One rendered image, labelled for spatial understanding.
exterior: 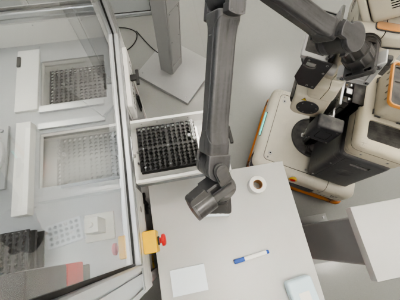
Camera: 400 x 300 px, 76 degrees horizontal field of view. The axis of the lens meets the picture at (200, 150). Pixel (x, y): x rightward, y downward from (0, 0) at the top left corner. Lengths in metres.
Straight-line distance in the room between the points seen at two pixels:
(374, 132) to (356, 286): 1.11
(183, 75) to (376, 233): 1.66
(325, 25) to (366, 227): 0.81
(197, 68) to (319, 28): 1.56
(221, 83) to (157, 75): 1.64
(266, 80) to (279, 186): 1.33
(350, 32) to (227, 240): 0.78
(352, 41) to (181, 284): 0.93
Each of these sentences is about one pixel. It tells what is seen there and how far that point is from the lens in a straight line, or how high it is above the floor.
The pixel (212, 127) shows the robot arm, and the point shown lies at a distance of 0.59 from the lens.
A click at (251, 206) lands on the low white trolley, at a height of 0.76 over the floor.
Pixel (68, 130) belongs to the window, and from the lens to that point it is 0.48.
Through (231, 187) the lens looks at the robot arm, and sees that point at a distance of 0.65.
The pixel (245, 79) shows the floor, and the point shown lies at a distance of 2.27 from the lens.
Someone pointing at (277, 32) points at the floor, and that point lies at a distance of 2.67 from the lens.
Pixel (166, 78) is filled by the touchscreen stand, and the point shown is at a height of 0.04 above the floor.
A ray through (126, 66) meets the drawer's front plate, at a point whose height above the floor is 0.93.
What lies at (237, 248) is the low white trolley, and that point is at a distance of 1.06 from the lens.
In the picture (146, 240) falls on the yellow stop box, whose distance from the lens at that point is 0.91.
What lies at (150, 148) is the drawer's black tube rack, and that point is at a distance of 0.98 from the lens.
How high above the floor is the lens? 1.81
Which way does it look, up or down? 70 degrees down
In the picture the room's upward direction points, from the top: 6 degrees clockwise
